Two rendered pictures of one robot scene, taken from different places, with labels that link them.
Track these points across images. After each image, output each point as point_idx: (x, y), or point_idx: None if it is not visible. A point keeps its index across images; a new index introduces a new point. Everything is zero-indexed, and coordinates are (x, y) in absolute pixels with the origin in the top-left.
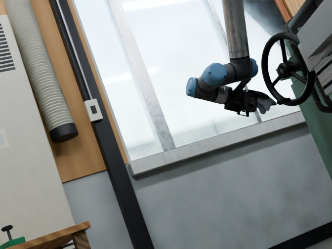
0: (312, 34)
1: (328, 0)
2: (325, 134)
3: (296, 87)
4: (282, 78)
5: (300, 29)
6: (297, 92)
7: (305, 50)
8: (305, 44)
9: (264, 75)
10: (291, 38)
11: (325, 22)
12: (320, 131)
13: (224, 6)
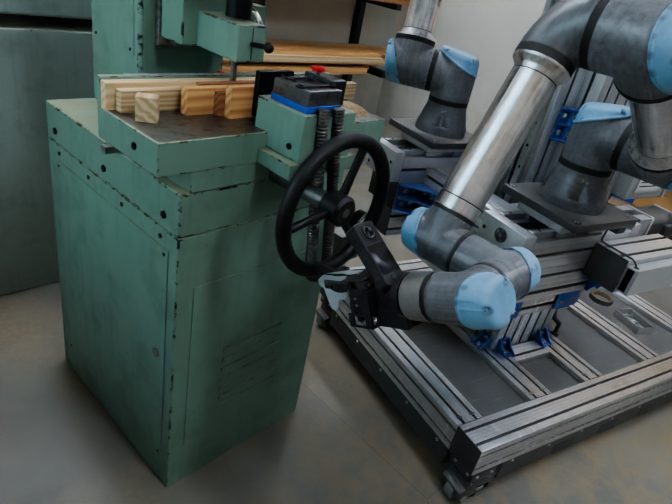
0: (650, 280)
1: None
2: (210, 301)
3: (196, 204)
4: (169, 173)
5: (645, 270)
6: (192, 215)
7: (632, 288)
8: (636, 284)
9: (295, 207)
10: (387, 162)
11: (666, 278)
12: (202, 297)
13: (536, 119)
